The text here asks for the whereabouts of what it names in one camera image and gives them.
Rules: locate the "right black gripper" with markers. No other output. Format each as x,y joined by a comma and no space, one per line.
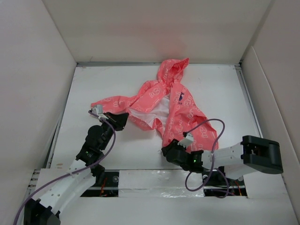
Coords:
173,144

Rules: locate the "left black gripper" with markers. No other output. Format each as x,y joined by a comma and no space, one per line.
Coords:
118,120

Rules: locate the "pink hooded kids jacket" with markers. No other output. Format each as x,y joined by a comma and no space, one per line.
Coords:
167,106

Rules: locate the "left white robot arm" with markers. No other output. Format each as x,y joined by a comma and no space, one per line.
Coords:
83,173

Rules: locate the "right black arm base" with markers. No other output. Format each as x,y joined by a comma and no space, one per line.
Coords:
217,186

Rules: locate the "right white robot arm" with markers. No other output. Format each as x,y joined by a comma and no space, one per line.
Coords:
251,155

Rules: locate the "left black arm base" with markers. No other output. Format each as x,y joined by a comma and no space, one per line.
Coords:
107,185

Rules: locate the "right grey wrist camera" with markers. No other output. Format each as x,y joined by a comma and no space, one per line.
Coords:
187,140

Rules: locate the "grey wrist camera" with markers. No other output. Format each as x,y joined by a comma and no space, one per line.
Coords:
96,111
187,140

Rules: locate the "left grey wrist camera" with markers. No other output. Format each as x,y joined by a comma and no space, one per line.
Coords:
96,111

